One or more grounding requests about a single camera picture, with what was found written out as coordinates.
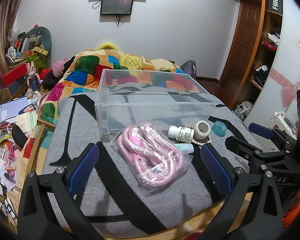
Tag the pile of papers and books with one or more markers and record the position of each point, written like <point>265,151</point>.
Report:
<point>5,160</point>

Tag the red flat box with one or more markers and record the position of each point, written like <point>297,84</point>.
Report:
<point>13,73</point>

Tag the beige tape roll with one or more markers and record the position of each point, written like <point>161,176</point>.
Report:
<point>202,130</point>

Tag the white medicine bottle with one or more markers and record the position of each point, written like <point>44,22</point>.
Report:
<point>181,132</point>

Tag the black printed box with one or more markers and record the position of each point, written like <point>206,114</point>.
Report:
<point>274,2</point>

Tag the grey black patterned blanket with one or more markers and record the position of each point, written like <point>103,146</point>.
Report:
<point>130,192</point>

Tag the white bag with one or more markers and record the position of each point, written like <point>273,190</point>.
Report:
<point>243,110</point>

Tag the wooden shelf unit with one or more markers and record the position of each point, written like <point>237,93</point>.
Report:
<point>267,50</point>

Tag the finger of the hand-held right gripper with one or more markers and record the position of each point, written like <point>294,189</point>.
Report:
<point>244,148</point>
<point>260,130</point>

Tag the blue bottle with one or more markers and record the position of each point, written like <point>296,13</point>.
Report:
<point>35,83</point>

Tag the wooden frame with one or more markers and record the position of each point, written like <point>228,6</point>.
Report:
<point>38,136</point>

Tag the grey plush toy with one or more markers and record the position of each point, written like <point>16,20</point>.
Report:
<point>41,36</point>

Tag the clear plastic storage box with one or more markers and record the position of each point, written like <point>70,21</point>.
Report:
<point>150,100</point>

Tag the pink bunny plush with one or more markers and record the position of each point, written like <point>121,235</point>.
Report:
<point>31,70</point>

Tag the small black wall screen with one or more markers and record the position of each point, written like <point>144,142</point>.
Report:
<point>117,4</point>

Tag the blue paper folder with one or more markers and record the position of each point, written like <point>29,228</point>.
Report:
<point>11,111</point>

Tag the white wardrobe door pink hearts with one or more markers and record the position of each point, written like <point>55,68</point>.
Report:
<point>287,62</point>

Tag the yellow pillow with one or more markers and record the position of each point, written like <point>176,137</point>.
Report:
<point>107,47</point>

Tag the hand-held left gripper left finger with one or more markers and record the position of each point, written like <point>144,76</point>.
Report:
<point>84,165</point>

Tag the teal tape roll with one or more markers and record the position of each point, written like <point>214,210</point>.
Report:
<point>220,128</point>

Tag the pink knit hat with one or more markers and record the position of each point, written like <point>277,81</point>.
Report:
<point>59,66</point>

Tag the dark backpack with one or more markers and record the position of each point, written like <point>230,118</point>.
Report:
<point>188,68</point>

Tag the dark clothes pile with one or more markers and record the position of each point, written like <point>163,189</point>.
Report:
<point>51,78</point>

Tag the colourful patchwork blanket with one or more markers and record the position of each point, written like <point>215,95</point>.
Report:
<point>85,72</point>

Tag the brown wooden door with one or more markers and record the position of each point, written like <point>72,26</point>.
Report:
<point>242,50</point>

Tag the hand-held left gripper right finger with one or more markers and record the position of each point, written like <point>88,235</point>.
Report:
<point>214,168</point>

